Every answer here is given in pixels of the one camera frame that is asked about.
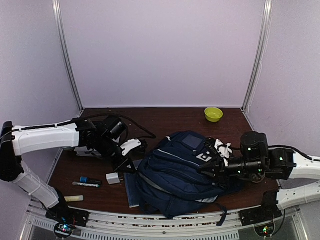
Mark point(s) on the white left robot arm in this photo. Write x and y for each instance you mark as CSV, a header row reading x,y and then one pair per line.
x,y
101,137

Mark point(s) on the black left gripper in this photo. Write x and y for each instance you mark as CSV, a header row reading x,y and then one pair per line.
x,y
121,165

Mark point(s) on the patterned mug orange inside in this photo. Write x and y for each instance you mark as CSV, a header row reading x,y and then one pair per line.
x,y
257,178

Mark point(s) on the right aluminium frame post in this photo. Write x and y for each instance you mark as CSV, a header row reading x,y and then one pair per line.
x,y
261,47

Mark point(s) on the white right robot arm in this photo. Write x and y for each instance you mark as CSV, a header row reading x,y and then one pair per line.
x,y
276,162

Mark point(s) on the front aluminium rail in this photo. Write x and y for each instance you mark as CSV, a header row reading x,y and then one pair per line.
x,y
116,226

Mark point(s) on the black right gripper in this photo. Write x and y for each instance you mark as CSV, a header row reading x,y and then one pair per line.
x,y
216,167

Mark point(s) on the left aluminium frame post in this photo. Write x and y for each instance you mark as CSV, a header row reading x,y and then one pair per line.
x,y
65,55

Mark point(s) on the lime green bowl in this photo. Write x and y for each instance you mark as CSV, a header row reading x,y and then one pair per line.
x,y
213,114

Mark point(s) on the blue cap black marker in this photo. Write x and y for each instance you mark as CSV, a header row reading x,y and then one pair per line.
x,y
87,180

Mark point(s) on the aluminium frame post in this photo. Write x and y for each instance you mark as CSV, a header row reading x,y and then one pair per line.
x,y
261,47
65,55

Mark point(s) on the dark blue notebook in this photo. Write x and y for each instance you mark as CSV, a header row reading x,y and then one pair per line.
x,y
132,192

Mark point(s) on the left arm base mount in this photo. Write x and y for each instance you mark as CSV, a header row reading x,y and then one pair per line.
x,y
72,217

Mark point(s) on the grey hardcover book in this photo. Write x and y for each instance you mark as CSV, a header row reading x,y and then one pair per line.
x,y
84,152

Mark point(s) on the white power adapter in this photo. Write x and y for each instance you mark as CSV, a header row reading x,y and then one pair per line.
x,y
114,178

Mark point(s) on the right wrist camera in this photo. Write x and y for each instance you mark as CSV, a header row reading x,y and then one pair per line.
x,y
219,148

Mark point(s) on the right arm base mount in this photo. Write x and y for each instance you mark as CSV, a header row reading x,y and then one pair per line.
x,y
267,211

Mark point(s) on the pale yellow eraser stick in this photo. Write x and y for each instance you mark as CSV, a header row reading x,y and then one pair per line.
x,y
75,198

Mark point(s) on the navy blue student backpack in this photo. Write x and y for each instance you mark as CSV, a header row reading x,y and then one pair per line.
x,y
167,179

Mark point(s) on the white marker pen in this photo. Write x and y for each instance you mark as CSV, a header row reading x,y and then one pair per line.
x,y
81,184

